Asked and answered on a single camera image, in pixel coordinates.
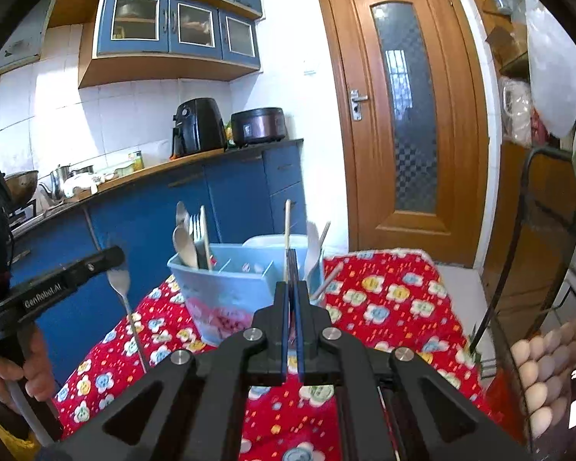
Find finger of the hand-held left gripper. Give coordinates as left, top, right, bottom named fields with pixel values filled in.
left=84, top=246, right=126, bottom=279

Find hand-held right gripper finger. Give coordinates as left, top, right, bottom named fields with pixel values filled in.
left=53, top=248, right=293, bottom=461
left=293, top=249, right=533, bottom=461

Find steel fork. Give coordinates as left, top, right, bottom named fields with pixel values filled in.
left=106, top=269, right=148, bottom=375
left=189, top=214, right=203, bottom=270

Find blue plastic utensil box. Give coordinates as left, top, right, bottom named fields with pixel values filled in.
left=167, top=242, right=324, bottom=347

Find beige plastic spoon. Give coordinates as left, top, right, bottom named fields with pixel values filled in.
left=173, top=226, right=200, bottom=270

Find person's left hand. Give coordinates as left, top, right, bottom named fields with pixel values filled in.
left=0, top=329, right=57, bottom=416

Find white plastic basin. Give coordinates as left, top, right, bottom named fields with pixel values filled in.
left=242, top=233, right=318, bottom=250

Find steel kettle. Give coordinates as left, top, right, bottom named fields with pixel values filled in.
left=38, top=166, right=73, bottom=200

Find red smiley-print tablecloth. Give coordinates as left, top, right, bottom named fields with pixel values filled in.
left=53, top=248, right=505, bottom=461

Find metal bowl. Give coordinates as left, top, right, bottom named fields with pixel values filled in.
left=2, top=170, right=39, bottom=202

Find blue kitchen base cabinet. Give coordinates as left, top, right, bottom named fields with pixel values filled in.
left=0, top=138, right=308, bottom=385

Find black air fryer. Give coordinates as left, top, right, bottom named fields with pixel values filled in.
left=172, top=98, right=227, bottom=157

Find dark rice cooker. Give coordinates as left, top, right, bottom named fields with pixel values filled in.
left=230, top=108, right=287, bottom=147

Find wooden door with glass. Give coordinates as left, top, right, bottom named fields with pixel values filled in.
left=314, top=0, right=490, bottom=267

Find pile of eggs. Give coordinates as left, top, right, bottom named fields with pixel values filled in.
left=509, top=317, right=576, bottom=438

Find wooden shelf unit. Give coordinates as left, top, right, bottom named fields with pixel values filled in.
left=458, top=0, right=576, bottom=318

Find plastic bags on shelf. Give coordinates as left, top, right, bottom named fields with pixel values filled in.
left=499, top=77, right=550, bottom=147

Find cardboard box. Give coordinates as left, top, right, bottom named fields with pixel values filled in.
left=485, top=24, right=524, bottom=65

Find white plastic bag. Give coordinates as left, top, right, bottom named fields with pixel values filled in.
left=525, top=0, right=576, bottom=140

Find blue wall cabinet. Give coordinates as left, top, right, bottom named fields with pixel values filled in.
left=48, top=0, right=265, bottom=88

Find metal door handle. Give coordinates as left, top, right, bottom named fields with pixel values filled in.
left=348, top=89, right=369, bottom=122

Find black wire rack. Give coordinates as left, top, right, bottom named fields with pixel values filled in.
left=468, top=146, right=576, bottom=447

